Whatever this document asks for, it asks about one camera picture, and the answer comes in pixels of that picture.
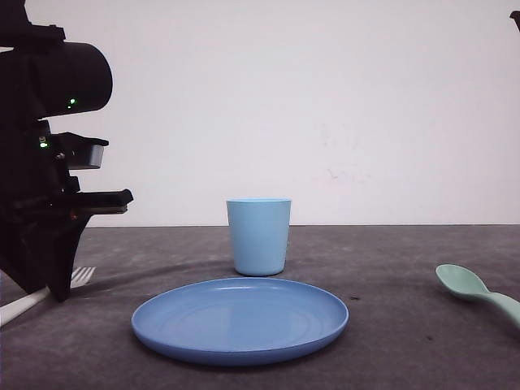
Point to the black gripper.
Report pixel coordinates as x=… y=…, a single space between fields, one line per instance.
x=515 y=16
x=43 y=210

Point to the white plastic fork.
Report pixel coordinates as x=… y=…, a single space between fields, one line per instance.
x=80 y=277

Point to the light blue plastic cup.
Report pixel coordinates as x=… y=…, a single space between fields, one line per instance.
x=259 y=230

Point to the mint green plastic spoon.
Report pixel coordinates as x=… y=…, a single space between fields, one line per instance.
x=466 y=285

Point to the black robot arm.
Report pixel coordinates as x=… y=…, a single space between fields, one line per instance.
x=43 y=75

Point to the blue plastic plate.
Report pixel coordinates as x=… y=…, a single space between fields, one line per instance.
x=242 y=321

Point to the grey table cloth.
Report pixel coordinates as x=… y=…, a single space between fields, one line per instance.
x=405 y=331

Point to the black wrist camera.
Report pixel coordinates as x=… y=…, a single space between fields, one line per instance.
x=79 y=152

